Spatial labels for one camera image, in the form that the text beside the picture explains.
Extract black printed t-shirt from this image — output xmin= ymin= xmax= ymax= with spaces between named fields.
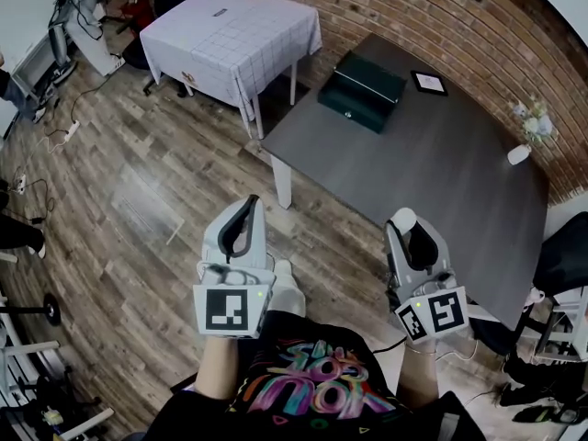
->
xmin=145 ymin=309 xmax=488 ymax=441

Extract white leaning board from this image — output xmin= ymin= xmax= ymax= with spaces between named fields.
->
xmin=67 ymin=0 xmax=126 ymax=78

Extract dark green box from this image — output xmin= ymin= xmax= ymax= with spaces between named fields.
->
xmin=317 ymin=51 xmax=408 ymax=135

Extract person's right forearm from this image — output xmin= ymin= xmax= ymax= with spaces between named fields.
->
xmin=396 ymin=340 xmax=441 ymax=409

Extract black cable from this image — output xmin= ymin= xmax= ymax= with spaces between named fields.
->
xmin=43 ymin=73 xmax=111 ymax=140

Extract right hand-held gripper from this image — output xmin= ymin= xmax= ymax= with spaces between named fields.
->
xmin=384 ymin=220 xmax=470 ymax=342

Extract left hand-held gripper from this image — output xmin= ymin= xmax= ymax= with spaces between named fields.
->
xmin=192 ymin=194 xmax=277 ymax=340

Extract white metal frame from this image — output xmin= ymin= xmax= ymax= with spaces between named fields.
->
xmin=0 ymin=291 xmax=62 ymax=408

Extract black picture frame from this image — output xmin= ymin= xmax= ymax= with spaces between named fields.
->
xmin=410 ymin=70 xmax=449 ymax=97

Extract pale flower bunch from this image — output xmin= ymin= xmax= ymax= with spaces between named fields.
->
xmin=510 ymin=95 xmax=557 ymax=147

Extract person's left forearm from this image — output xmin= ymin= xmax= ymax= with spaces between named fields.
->
xmin=194 ymin=335 xmax=241 ymax=402

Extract black round stand base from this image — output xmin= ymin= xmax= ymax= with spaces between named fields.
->
xmin=41 ymin=291 xmax=62 ymax=328

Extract white metal stool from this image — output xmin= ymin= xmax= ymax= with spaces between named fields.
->
xmin=535 ymin=286 xmax=588 ymax=363

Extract white vase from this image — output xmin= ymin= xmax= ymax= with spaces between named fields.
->
xmin=506 ymin=144 xmax=533 ymax=166

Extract person's white-clad leg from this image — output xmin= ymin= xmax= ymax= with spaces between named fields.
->
xmin=266 ymin=258 xmax=308 ymax=317

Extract black bag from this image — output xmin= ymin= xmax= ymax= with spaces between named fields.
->
xmin=498 ymin=350 xmax=588 ymax=427

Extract white checked tablecloth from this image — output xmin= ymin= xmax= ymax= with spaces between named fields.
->
xmin=139 ymin=0 xmax=323 ymax=123

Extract thick white table leg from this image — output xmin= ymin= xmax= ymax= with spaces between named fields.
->
xmin=270 ymin=153 xmax=294 ymax=210

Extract small white item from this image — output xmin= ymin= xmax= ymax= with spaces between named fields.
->
xmin=390 ymin=207 xmax=418 ymax=234

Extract red object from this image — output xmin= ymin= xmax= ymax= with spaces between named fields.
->
xmin=119 ymin=0 xmax=156 ymax=34

